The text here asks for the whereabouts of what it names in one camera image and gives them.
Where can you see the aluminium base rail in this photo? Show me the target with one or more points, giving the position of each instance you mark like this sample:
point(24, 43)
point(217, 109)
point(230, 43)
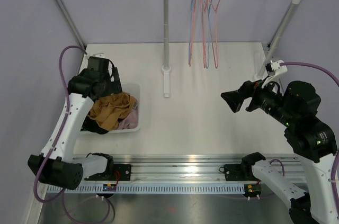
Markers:
point(201, 169)

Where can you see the brown tank top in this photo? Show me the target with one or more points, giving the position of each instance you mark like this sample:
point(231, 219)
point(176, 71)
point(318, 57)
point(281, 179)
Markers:
point(108, 111)

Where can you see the clear plastic basket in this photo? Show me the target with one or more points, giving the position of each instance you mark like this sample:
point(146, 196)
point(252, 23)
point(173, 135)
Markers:
point(134, 90)

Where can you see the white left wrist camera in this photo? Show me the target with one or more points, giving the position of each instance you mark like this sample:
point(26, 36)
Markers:
point(100, 55)

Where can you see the black tank top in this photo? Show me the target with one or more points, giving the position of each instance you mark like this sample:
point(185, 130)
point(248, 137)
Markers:
point(92, 126)

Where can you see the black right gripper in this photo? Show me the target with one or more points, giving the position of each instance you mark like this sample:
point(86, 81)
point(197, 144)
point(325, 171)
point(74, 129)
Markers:
point(235, 98)

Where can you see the mauve pink tank top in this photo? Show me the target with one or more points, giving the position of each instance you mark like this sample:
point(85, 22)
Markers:
point(130, 122)

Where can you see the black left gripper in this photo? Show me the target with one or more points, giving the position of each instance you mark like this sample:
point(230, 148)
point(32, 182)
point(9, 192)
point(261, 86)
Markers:
point(114, 87)

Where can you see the blue hanger of mauve top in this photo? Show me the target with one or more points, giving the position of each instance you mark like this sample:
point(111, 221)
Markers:
point(190, 28)

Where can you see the pink hanger of green top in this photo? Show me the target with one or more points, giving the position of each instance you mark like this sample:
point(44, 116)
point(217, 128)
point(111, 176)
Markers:
point(194, 26)

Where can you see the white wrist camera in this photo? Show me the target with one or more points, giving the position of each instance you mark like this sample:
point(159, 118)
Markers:
point(275, 70)
point(100, 55)

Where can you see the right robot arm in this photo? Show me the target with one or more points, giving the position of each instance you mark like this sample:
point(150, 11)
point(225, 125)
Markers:
point(311, 140)

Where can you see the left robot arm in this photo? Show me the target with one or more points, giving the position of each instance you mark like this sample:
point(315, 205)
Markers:
point(55, 164)

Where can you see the white slotted cable duct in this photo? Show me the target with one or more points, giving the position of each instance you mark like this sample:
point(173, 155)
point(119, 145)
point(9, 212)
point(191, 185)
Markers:
point(160, 188)

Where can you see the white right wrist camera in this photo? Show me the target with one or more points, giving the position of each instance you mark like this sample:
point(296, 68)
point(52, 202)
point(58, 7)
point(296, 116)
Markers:
point(275, 70)

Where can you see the silver clothes rack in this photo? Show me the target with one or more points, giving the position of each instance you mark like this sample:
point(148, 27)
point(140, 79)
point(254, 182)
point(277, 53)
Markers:
point(166, 68)

